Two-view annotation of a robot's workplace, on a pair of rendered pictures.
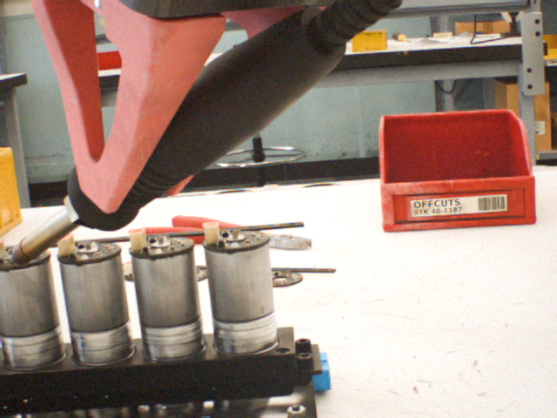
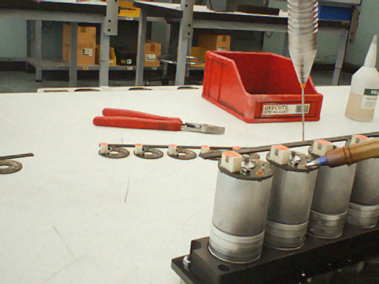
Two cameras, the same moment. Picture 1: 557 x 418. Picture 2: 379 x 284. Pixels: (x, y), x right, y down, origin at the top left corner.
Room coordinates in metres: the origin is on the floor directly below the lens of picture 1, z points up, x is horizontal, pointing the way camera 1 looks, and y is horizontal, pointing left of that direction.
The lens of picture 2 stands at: (0.18, 0.26, 0.89)
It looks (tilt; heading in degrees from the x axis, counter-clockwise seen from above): 18 degrees down; 327
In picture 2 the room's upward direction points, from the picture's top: 6 degrees clockwise
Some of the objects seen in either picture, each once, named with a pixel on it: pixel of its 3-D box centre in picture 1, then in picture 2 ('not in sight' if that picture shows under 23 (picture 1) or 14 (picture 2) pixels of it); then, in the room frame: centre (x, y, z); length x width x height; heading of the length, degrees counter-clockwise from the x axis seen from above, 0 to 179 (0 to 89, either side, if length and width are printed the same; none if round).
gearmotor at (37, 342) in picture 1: (28, 317); (284, 206); (0.33, 0.10, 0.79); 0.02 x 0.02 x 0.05
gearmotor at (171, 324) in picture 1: (169, 307); (360, 189); (0.33, 0.05, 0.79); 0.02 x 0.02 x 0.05
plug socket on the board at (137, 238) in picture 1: (140, 239); (361, 143); (0.33, 0.06, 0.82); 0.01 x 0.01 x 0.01; 0
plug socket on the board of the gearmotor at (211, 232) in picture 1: (214, 232); not in sight; (0.33, 0.03, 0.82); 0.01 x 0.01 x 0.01; 0
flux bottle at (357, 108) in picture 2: not in sight; (367, 77); (0.54, -0.22, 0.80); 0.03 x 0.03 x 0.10
